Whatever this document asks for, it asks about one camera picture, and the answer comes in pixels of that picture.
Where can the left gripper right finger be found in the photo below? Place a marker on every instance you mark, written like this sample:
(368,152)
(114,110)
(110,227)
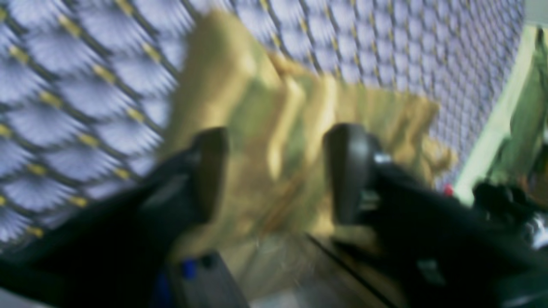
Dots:
(493,255)

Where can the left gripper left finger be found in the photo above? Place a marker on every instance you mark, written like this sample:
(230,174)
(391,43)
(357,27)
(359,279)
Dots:
(110,254)

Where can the camouflage T-shirt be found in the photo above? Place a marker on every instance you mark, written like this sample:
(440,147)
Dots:
(274,189)

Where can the white plastic bin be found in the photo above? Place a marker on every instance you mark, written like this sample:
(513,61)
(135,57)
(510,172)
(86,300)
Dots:
(513,132)

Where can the purple fan-pattern tablecloth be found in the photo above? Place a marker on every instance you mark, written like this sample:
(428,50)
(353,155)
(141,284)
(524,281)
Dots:
(87,85)

